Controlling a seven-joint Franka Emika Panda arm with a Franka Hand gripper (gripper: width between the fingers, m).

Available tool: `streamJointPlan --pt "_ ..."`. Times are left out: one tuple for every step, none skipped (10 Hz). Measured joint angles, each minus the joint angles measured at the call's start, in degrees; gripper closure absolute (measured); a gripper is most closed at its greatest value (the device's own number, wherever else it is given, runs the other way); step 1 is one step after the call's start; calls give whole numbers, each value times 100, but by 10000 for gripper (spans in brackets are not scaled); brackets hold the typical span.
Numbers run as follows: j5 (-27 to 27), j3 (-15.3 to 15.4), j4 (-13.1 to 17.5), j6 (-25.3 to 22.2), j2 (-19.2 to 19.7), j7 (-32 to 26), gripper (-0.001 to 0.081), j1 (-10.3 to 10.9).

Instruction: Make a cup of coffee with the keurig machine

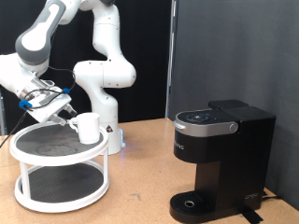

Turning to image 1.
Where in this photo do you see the silver Keurig lid handle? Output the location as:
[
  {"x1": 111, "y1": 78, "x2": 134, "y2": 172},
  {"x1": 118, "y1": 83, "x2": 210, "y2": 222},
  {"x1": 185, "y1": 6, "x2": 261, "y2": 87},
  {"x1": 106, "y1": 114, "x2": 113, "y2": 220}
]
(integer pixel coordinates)
[{"x1": 172, "y1": 119, "x2": 240, "y2": 138}]

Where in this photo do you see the black camera cable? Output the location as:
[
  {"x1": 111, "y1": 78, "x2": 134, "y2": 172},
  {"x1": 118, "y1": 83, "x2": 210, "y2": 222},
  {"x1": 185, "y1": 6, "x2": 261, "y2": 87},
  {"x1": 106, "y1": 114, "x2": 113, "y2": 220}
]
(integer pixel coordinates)
[{"x1": 0, "y1": 66, "x2": 77, "y2": 148}]

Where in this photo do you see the black Keurig power cord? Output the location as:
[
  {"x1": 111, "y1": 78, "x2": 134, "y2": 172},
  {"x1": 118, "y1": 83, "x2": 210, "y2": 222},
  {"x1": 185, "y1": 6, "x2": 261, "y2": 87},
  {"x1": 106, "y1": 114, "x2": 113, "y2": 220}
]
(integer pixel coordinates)
[{"x1": 261, "y1": 189, "x2": 283, "y2": 202}]

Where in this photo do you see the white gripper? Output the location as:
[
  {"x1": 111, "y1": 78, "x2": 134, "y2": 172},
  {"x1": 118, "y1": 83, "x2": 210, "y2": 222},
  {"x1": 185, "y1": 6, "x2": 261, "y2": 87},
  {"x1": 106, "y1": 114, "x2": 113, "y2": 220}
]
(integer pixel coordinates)
[{"x1": 30, "y1": 90, "x2": 78, "y2": 126}]

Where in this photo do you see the white two-tier turntable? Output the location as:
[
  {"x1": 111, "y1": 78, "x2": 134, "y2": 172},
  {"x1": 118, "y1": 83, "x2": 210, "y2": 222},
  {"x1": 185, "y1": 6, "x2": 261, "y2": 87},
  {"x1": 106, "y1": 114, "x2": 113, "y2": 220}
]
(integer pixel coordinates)
[{"x1": 8, "y1": 119, "x2": 110, "y2": 214}]

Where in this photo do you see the white ceramic mug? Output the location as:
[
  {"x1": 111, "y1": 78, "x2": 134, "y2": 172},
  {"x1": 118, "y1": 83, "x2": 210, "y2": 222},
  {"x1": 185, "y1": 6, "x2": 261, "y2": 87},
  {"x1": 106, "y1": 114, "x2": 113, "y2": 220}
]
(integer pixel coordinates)
[{"x1": 68, "y1": 112, "x2": 101, "y2": 146}]

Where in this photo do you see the black Keurig coffee machine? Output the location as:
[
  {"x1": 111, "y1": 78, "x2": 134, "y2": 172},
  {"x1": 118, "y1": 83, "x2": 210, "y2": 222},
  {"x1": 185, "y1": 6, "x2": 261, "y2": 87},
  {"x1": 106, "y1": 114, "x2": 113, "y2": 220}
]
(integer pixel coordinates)
[{"x1": 169, "y1": 99, "x2": 277, "y2": 224}]

